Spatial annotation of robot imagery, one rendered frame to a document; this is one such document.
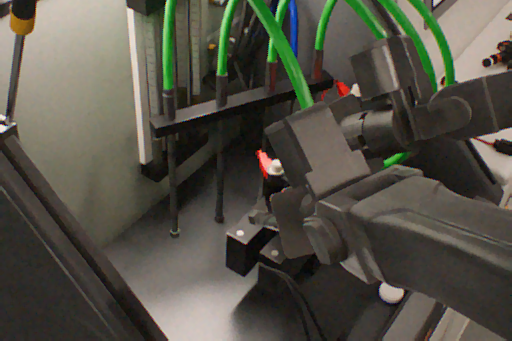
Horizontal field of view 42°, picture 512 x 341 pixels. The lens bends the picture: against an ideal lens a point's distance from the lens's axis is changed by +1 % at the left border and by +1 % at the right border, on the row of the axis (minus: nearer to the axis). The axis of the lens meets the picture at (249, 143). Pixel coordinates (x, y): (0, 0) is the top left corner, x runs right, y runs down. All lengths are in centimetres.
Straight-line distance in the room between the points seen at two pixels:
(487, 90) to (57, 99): 57
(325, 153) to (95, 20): 51
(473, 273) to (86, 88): 74
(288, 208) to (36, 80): 42
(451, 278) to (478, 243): 3
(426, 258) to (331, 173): 16
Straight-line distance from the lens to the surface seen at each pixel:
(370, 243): 44
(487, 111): 70
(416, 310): 101
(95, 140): 105
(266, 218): 83
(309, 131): 53
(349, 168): 53
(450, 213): 39
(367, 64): 73
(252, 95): 108
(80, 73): 97
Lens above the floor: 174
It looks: 40 degrees down
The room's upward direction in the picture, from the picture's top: 3 degrees clockwise
